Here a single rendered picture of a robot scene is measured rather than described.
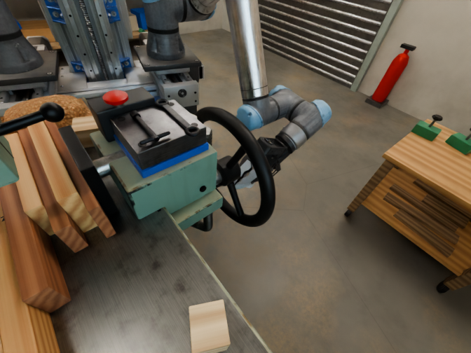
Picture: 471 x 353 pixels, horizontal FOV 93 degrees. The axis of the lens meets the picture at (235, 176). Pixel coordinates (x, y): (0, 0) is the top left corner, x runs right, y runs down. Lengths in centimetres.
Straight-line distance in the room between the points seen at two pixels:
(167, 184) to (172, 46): 76
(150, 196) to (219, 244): 102
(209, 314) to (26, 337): 15
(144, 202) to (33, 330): 15
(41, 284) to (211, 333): 16
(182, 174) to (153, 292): 15
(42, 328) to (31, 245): 8
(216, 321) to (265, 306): 100
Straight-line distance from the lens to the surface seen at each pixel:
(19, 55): 103
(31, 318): 29
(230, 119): 41
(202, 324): 24
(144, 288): 30
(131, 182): 30
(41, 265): 30
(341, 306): 136
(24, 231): 33
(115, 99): 33
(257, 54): 63
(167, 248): 31
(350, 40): 325
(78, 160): 30
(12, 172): 29
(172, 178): 31
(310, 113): 70
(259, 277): 126
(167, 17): 99
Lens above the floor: 118
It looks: 47 degrees down
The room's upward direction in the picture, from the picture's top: 8 degrees clockwise
